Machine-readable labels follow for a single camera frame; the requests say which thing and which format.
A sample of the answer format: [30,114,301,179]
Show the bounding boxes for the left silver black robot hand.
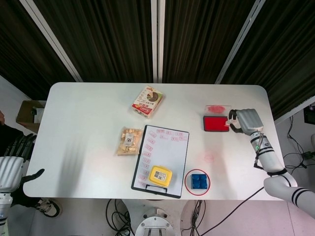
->
[0,134,45,192]

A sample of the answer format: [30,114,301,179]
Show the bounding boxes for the black cable bundle under table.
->
[105,199,131,236]
[181,199,206,233]

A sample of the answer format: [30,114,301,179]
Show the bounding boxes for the white partition frame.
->
[274,97,315,125]
[19,0,83,82]
[150,0,166,83]
[215,0,266,84]

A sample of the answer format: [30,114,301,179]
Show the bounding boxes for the red ink pad with lid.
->
[203,105,232,133]

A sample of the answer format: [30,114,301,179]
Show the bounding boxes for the blue building block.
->
[190,174,209,190]

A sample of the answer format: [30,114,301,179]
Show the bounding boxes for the clear dish with red rim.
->
[184,168,212,196]

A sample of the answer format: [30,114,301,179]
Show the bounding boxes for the yellow box with QR label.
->
[148,165,173,189]

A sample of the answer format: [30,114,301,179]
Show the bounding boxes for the black floor cables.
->
[283,115,313,170]

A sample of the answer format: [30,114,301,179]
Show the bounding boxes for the clear bag of biscuits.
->
[114,126,143,156]

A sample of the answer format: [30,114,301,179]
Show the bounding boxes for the black clipboard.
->
[130,124,190,199]

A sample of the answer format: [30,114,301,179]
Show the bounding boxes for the printed snack carton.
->
[130,85,165,119]

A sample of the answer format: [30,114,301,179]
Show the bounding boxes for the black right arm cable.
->
[191,186,265,236]

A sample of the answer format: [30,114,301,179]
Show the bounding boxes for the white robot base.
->
[120,199,197,236]

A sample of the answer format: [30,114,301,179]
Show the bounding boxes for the dark pleated curtain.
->
[221,0,315,118]
[0,0,74,101]
[162,0,259,83]
[33,0,155,83]

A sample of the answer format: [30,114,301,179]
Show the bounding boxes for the brown cardboard box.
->
[16,100,46,133]

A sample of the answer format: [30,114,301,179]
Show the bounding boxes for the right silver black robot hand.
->
[228,108,264,136]

